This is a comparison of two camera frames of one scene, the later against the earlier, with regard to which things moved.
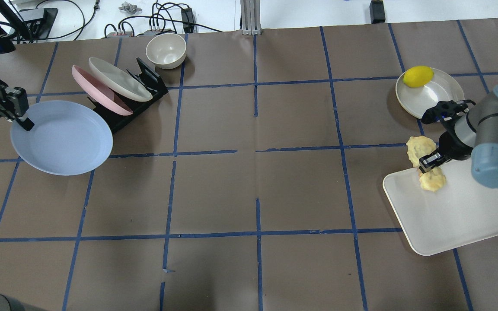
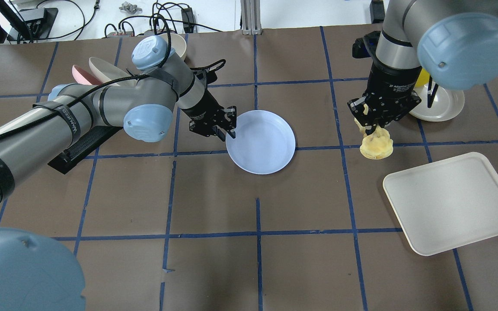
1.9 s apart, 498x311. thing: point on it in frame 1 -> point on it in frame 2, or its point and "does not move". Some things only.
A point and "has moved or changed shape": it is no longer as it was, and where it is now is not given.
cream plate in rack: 118,81 does not move
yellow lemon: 418,76 does not move
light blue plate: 68,138 has moved or changed shape
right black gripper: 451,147 -> 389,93
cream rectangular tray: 465,211 does not move
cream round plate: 417,101 does not move
